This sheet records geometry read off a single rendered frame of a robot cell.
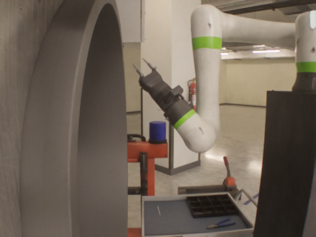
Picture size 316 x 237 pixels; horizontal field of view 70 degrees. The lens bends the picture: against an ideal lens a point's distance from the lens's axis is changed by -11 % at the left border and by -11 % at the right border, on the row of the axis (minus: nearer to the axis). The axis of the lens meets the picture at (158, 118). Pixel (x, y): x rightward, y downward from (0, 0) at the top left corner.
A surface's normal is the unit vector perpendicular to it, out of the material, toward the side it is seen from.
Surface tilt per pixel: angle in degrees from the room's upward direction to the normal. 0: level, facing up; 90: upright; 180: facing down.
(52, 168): 70
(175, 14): 90
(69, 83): 59
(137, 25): 137
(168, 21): 90
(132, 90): 90
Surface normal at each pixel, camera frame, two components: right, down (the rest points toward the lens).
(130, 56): 0.68, 0.10
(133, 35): 0.04, 0.82
